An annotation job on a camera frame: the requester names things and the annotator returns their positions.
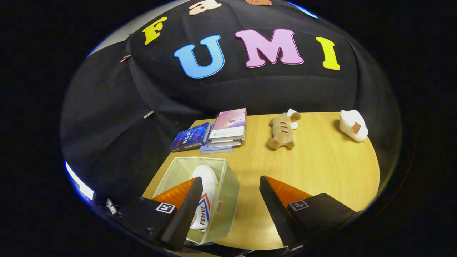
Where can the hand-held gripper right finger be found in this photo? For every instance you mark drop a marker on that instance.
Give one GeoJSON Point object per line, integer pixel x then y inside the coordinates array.
{"type": "Point", "coordinates": [280, 221]}

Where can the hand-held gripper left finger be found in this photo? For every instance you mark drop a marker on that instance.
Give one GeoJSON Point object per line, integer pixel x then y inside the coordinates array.
{"type": "Point", "coordinates": [184, 217]}

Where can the white striped canvas shoe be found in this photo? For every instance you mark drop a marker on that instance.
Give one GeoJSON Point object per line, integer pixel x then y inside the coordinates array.
{"type": "Point", "coordinates": [209, 182]}

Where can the cream fabric storage box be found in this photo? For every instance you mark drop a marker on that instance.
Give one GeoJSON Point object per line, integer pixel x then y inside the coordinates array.
{"type": "Point", "coordinates": [228, 200]}

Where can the light blue book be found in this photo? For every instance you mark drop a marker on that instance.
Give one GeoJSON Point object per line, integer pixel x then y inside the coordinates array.
{"type": "Point", "coordinates": [216, 150]}

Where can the dark blue book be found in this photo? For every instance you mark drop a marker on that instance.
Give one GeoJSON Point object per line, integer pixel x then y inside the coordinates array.
{"type": "Point", "coordinates": [189, 137]}

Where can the white paperback book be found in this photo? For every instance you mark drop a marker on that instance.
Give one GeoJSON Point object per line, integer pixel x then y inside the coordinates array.
{"type": "Point", "coordinates": [225, 144]}

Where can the brown plush toy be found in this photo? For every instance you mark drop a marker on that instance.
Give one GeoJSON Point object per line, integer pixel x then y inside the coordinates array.
{"type": "Point", "coordinates": [280, 130]}

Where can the computer monitor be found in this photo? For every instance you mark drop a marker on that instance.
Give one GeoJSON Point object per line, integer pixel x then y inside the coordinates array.
{"type": "Point", "coordinates": [84, 187]}

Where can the pink cover book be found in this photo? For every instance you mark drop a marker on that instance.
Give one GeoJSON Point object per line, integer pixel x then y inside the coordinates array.
{"type": "Point", "coordinates": [228, 123]}

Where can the white clip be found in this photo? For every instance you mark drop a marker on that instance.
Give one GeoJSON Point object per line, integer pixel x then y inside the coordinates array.
{"type": "Point", "coordinates": [148, 114]}

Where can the white plush toy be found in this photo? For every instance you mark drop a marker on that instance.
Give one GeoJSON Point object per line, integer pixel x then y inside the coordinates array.
{"type": "Point", "coordinates": [350, 123]}

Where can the black backdrop cloth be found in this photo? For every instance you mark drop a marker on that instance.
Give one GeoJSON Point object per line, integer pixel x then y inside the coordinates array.
{"type": "Point", "coordinates": [107, 125]}

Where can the pink clip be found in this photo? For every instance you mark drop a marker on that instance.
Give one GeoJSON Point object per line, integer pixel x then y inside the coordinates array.
{"type": "Point", "coordinates": [125, 58]}

